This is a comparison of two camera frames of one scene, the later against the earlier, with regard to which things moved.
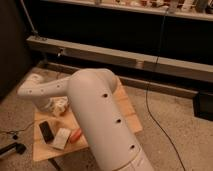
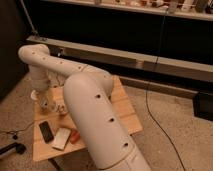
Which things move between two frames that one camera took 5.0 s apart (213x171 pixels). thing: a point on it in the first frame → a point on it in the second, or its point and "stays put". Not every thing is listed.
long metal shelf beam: [188, 68] stays put
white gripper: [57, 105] → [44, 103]
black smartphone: [46, 132] stays put
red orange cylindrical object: [74, 135] stays put
